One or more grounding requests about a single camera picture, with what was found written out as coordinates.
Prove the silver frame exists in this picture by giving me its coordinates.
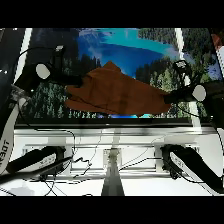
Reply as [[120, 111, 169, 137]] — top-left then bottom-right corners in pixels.
[[13, 125, 215, 196]]

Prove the black cable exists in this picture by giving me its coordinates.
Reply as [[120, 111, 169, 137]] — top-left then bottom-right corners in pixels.
[[117, 134, 166, 171], [16, 99, 79, 158], [71, 155, 94, 168]]

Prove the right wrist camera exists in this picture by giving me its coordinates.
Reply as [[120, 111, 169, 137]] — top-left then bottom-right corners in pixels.
[[172, 59, 192, 88]]

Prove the brown garment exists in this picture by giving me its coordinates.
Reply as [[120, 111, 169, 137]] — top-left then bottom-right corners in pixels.
[[63, 60, 173, 118]]

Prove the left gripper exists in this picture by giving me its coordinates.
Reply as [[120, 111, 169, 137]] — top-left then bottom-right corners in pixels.
[[65, 74, 85, 88]]

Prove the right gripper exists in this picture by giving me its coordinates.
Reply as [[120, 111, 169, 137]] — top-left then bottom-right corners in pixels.
[[163, 91, 187, 105]]

